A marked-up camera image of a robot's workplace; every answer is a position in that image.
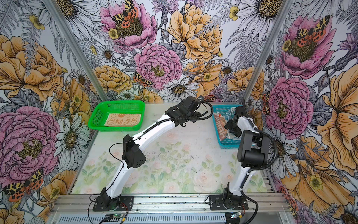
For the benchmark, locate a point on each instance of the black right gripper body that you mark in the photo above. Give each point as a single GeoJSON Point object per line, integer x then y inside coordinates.
{"type": "Point", "coordinates": [234, 129]}

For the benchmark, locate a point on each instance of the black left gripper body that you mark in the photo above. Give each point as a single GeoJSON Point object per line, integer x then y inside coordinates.
{"type": "Point", "coordinates": [192, 116]}

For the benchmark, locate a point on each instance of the teal plastic basket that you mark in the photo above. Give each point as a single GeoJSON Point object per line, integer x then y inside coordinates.
{"type": "Point", "coordinates": [233, 145]}

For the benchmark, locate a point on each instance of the orange bunny towel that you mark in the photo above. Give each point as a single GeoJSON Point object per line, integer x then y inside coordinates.
{"type": "Point", "coordinates": [122, 120]}

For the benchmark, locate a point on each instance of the green plastic basket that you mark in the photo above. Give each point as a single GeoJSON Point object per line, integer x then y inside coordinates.
{"type": "Point", "coordinates": [102, 111]}

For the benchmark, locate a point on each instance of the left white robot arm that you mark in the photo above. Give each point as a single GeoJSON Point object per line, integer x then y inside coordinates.
{"type": "Point", "coordinates": [133, 148]}

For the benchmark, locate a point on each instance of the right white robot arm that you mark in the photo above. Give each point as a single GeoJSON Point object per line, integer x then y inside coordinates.
{"type": "Point", "coordinates": [252, 155]}

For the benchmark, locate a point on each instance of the small green circuit board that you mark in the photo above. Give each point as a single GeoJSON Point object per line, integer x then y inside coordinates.
{"type": "Point", "coordinates": [116, 218]}

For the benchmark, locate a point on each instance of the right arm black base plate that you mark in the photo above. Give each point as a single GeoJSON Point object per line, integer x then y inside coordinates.
{"type": "Point", "coordinates": [219, 203]}

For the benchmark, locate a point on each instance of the aluminium front rail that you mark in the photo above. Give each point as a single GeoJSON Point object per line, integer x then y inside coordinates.
{"type": "Point", "coordinates": [167, 203]}

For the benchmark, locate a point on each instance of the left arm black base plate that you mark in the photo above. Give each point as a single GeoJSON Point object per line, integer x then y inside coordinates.
{"type": "Point", "coordinates": [123, 203]}

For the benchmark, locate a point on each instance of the aluminium corner post right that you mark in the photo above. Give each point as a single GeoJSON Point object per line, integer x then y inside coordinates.
{"type": "Point", "coordinates": [278, 24]}

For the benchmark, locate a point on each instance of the aluminium corner post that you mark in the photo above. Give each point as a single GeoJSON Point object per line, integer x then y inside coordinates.
{"type": "Point", "coordinates": [278, 24]}
{"type": "Point", "coordinates": [65, 28]}

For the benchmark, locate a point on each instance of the white vented cable duct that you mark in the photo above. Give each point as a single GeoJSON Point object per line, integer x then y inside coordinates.
{"type": "Point", "coordinates": [178, 218]}

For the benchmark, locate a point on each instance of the aluminium corner post left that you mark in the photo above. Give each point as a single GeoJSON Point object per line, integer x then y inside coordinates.
{"type": "Point", "coordinates": [65, 28]}

